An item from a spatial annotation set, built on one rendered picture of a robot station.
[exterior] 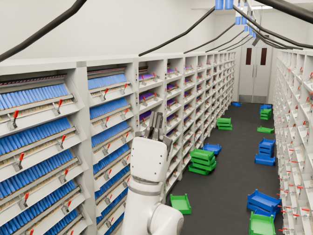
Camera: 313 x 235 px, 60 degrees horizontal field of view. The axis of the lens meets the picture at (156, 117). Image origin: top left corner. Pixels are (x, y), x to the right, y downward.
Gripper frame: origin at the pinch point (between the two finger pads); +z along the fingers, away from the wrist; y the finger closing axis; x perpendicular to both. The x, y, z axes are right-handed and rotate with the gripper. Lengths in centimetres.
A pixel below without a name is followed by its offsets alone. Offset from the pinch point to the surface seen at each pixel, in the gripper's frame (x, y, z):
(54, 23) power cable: -3, -47, 26
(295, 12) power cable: -12.6, 26.8, 31.7
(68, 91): -50, -86, 4
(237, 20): -267, -57, 123
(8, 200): -14, -73, -47
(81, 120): -58, -80, -12
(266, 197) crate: -284, 8, -80
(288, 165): -278, 25, -37
